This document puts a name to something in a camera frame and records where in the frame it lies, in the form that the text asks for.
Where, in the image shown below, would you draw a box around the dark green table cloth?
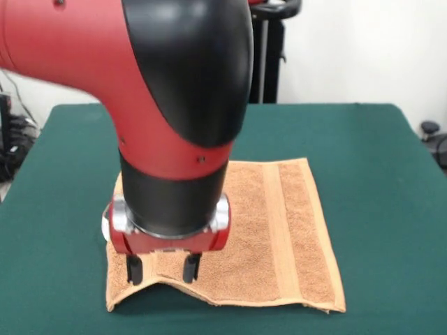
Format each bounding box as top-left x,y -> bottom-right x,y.
0,103 -> 447,335

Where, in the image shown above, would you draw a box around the grey office chair base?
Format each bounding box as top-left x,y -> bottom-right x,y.
420,120 -> 447,165

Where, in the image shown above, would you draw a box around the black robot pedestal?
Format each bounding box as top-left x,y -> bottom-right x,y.
247,0 -> 301,105

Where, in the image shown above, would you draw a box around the black equipment with cables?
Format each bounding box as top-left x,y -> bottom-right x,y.
0,92 -> 39,184

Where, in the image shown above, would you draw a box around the orange terry towel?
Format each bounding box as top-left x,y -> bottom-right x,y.
101,157 -> 347,315

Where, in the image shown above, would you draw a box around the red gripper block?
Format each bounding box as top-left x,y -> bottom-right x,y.
110,199 -> 233,285

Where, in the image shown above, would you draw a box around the thin grey wall cable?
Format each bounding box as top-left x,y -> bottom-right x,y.
0,71 -> 38,128

